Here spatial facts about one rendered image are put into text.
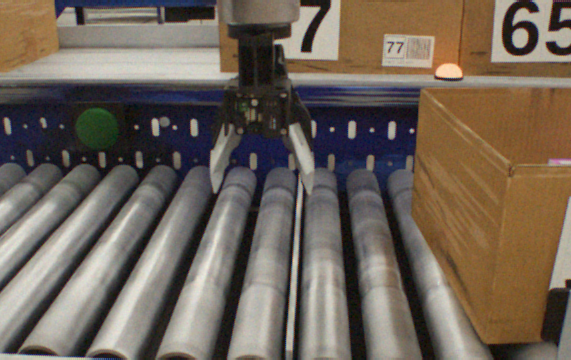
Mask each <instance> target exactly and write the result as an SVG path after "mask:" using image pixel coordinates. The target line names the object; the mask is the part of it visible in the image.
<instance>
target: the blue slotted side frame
mask: <svg viewBox="0 0 571 360"><path fill-rule="evenodd" d="M224 87H225V85H148V84H113V85H47V84H23V85H0V167H1V166H2V165H4V164H6V163H16V164H18V165H20V166H21V167H22V168H23V169H24V171H25V173H26V176H28V175H29V174H30V173H31V172H33V171H34V169H35V168H37V167H38V166H39V165H41V164H45V163H50V164H54V165H56V166H57V167H59V168H60V169H61V172H62V174H63V178H65V177H66V176H67V175H68V174H69V173H70V172H71V170H73V169H74V168H75V167H76V166H77V165H80V164H89V165H92V166H94V167H95V168H96V169H97V170H98V172H99V174H100V178H101V181H102V180H103V179H104V178H105V176H106V175H107V174H108V173H110V171H111V170H112V169H113V168H114V167H115V166H117V165H128V166H131V167H133V168H134V169H135V170H136V171H137V174H138V177H139V184H138V186H139V185H140V184H141V182H142V181H143V180H144V178H145V177H146V176H147V174H148V173H149V171H151V169H152V168H154V167H155V166H158V165H164V166H169V167H171V168H172V169H173V170H174V171H175V174H176V175H177V179H178V182H177V186H176V189H175V190H174V192H173V194H172V195H171V197H170V199H169V200H167V202H166V205H171V202H172V201H173V199H174V197H175V195H176V194H177V192H178V190H179V189H180V186H181V184H182V182H183V181H184V179H186V177H187V175H188V174H189V171H190V170H191V169H192V168H194V167H196V166H206V167H208V168H210V158H211V148H212V120H213V116H214V114H215V112H217V109H218V107H219V106H220V104H221V103H222V102H223V89H224ZM421 88H425V87H354V86H295V90H294V91H291V93H294V92H298V94H299V98H300V100H301V102H302V103H303V104H304V106H305V107H306V109H307V111H309V114H310V117H311V120H313V121H315V123H316V133H315V137H313V153H314V169H316V168H327V169H328V156H329V155H330V154H333V155H334V169H333V170H331V171H332V172H333V174H334V176H335V178H336V184H338V197H339V208H349V206H348V197H347V189H346V180H347V177H348V176H349V174H350V172H351V171H354V170H356V169H360V168H365V169H366V163H367V156H368V155H373V156H374V166H373V170H372V173H373V174H374V175H375V176H376V179H377V182H378V186H379V191H380V195H381V199H382V204H383V207H384V209H393V207H392V204H391V199H390V196H389V193H388V189H387V180H388V178H389V176H390V175H391V174H392V173H393V171H395V170H398V169H406V161H407V157H409V155H411V157H413V162H412V170H411V171H412V173H413V174H414V162H415V149H416V135H417V122H418V109H419V96H420V89H421ZM102 101H120V102H121V103H122V105H123V109H124V120H125V131H126V142H127V151H126V152H125V153H119V152H104V154H105V164H106V166H105V167H102V166H101V165H100V159H99V152H79V151H78V150H77V147H76V139H75V130H74V123H73V114H72V106H71V104H72V103H74V102H102ZM161 117H168V118H169V120H170V124H169V126H168V127H162V126H161V125H160V123H159V120H160V118H161ZM4 118H8V119H9V121H10V128H11V134H10V135H9V134H7V133H6V129H5V123H4ZM41 118H44V119H45V120H46V124H47V131H48V134H47V135H43V134H42V133H41V127H40V124H41ZM153 119H157V120H158V125H159V135H157V136H156V135H154V133H153V122H152V121H153ZM192 119H195V120H196V121H197V136H193V135H192V133H191V120H192ZM350 121H355V122H356V135H355V137H354V138H349V137H348V126H349V122H350ZM392 121H393V122H395V137H394V138H392V139H390V138H389V123H390V122H392ZM24 124H26V125H27V128H26V127H24ZM60 125H63V126H64V127H63V128H61V127H60ZM135 126H138V129H136V128H135ZM174 126H176V127H177V129H176V130H175V129H173V127H174ZM331 128H333V129H334V131H332V132H331V131H330V129H331ZM371 129H374V132H371V131H370V130H371ZM411 129H413V130H414V131H413V132H412V133H411V132H410V130H411ZM63 150H66V151H67V152H68V156H69V164H70V165H69V166H65V164H64V159H63ZM27 151H31V152H32V156H33V162H34V165H33V166H31V165H29V163H28V157H27ZM137 151H140V152H141V153H142V162H143V167H138V166H137V158H136V152H137ZM174 152H178V153H179V154H180V168H176V167H175V165H174ZM251 153H255V154H256V156H257V168H256V169H252V168H251V157H250V155H251ZM289 154H291V151H289V150H288V149H287V148H286V147H285V145H284V144H283V141H282V136H280V138H264V134H245V135H243V136H242V139H241V141H240V144H239V146H238V147H237V148H236V149H234V150H232V151H231V160H230V163H229V165H228V166H227V168H226V170H225V178H224V180H223V183H222V185H221V188H220V191H219V193H218V194H215V193H214V191H213V194H212V196H211V199H210V201H209V204H208V206H215V204H216V200H218V198H219V195H220V193H221V190H222V188H223V184H224V182H225V179H226V177H227V174H228V172H229V171H230V170H231V169H232V168H235V167H239V166H242V167H246V168H249V169H251V170H252V171H253V172H254V174H255V177H256V188H255V192H254V196H253V200H252V205H251V207H260V203H261V198H262V193H264V188H265V183H266V178H267V176H268V174H269V172H270V171H271V170H272V169H274V168H277V167H285V168H288V169H289ZM12 156H13V157H14V160H13V159H12V158H11V157H12ZM46 157H49V158H50V160H47V159H46ZM82 158H86V161H84V160H82ZM119 158H122V161H120V160H119ZM157 159H160V162H158V161H157ZM194 159H197V161H198V162H194ZM232 160H236V163H234V162H232ZM272 160H273V161H274V163H273V164H272V163H271V161H272ZM350 161H351V162H352V164H351V165H349V164H348V163H349V162H350ZM389 162H391V163H392V164H391V165H388V163H389ZM138 186H137V189H138ZM137 189H136V190H137ZM136 190H135V191H136ZM135 191H134V193H135ZM134 193H133V194H134ZM133 194H132V195H133ZM132 195H131V197H132ZM131 197H129V198H131ZM129 198H128V199H129ZM128 199H127V201H128ZM127 201H126V202H127ZM126 202H125V203H126Z"/></svg>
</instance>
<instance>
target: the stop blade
mask: <svg viewBox="0 0 571 360"><path fill-rule="evenodd" d="M302 207H303V185H302V183H301V177H300V172H299V184H298V198H297V212H296V226H295V240H294V254H292V268H291V282H290V295H289V309H288V323H287V337H286V360H296V344H297V323H298V303H299V282H300V261H301V240H302Z"/></svg>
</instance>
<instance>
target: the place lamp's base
mask: <svg viewBox="0 0 571 360"><path fill-rule="evenodd" d="M71 106H72V114H73V123H74V130H75V139H76V147H77V150H78V151H79V152H119V153H125V152H126V151H127V142H126V131H125V120H124V109H123V105H122V103H121V102H120V101H102V102H74V103H72V104H71ZM90 108H102V109H106V110H108V111H109V112H111V113H112V114H113V115H114V116H115V117H116V119H117V122H118V124H119V128H120V133H119V137H118V140H117V142H116V143H115V144H114V145H113V146H112V147H110V148H107V149H104V150H95V149H92V148H89V147H88V146H86V145H85V144H84V143H83V142H82V141H80V139H79V138H78V136H77V132H76V122H77V119H79V118H80V115H81V114H82V113H83V112H84V111H86V110H88V109H90Z"/></svg>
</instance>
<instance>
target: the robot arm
mask: <svg viewBox="0 0 571 360"><path fill-rule="evenodd" d="M217 19H218V20H219V21H221V23H223V24H228V25H226V28H227V37H229V38H232V39H238V75H236V77H230V78H229V81H228V82H227V84H226V85H225V87H224V89H223V102H222V103H221V104H220V106H219V107H218V109H217V112H215V114H214V116H213V120H212V148H211V158H210V178H211V183H212V187H213V191H214V193H215V194H218V193H219V191H220V188H221V185H222V183H223V180H224V178H225V170H226V168H227V166H228V165H229V163H230V160H231V151H232V150H234V149H236V148H237V147H238V146H239V144H240V141H241V139H242V136H243V135H245V134H264V138H280V136H282V141H283V144H284V145H285V147H286V148H287V149H288V150H289V151H291V153H293V155H294V157H295V166H296V167H297V169H298V170H299V171H300V177H301V183H302V185H303V188H304V190H305V193H306V195H311V193H312V189H313V184H314V153H313V132H312V120H311V117H310V114H309V111H307V109H306V107H305V106H304V104H303V103H302V102H301V100H300V98H299V94H298V92H294V93H291V91H294V90H295V86H294V85H292V84H291V78H288V70H287V65H286V58H285V52H284V47H283V44H282V43H278V44H274V41H275V40H279V39H286V38H289V37H291V23H294V22H297V21H298V20H299V19H300V0H217Z"/></svg>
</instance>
